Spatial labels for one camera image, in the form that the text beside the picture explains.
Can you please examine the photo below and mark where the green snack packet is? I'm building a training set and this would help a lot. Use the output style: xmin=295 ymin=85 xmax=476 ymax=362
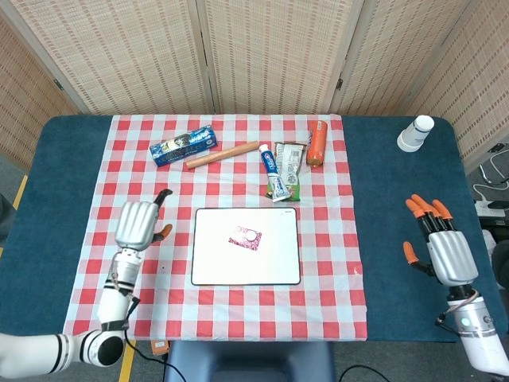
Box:
xmin=265 ymin=142 xmax=308 ymax=201

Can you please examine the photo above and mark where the blue white toothpaste tube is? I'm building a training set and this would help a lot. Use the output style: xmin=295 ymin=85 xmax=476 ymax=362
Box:
xmin=258 ymin=143 xmax=293 ymax=204

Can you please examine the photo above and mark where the black floor cable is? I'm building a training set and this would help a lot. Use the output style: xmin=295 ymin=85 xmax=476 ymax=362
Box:
xmin=340 ymin=363 xmax=383 ymax=382
xmin=126 ymin=341 xmax=169 ymax=376

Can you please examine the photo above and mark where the wooden rolling pin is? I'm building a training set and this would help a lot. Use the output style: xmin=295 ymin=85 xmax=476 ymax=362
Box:
xmin=186 ymin=142 xmax=261 ymax=171

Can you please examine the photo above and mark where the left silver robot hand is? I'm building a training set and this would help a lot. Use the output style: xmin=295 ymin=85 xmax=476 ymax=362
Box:
xmin=114 ymin=189 xmax=175 ymax=252

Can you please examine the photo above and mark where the white power strip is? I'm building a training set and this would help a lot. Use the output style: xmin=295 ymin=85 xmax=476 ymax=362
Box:
xmin=474 ymin=201 xmax=509 ymax=218

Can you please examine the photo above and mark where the dark blue chair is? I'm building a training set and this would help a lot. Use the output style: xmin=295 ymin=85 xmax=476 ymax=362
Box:
xmin=164 ymin=341 xmax=337 ymax=382

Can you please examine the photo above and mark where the beige woven folding screen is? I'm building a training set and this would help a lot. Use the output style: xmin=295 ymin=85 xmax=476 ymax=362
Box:
xmin=0 ymin=0 xmax=509 ymax=173

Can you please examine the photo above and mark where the dark blue table cover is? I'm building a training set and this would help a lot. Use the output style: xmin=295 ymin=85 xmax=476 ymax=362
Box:
xmin=0 ymin=115 xmax=509 ymax=344

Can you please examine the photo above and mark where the red white checkered tablecloth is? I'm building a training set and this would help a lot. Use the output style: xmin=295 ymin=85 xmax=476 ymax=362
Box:
xmin=63 ymin=114 xmax=369 ymax=342

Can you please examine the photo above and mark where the white tray board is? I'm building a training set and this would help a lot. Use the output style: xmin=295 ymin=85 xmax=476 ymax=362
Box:
xmin=190 ymin=207 xmax=302 ymax=287

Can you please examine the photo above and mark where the blue cling wrap box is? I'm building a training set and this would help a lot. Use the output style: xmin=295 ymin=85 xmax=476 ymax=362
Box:
xmin=149 ymin=125 xmax=220 ymax=168

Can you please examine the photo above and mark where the white cable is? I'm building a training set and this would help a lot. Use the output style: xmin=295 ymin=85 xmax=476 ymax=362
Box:
xmin=472 ymin=150 xmax=509 ymax=202

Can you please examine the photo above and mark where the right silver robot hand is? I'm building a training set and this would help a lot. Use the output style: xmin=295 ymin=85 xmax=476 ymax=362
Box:
xmin=402 ymin=193 xmax=480 ymax=287

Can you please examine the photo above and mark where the white paper cup stack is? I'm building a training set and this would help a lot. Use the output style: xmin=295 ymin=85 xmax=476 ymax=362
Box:
xmin=396 ymin=115 xmax=436 ymax=154

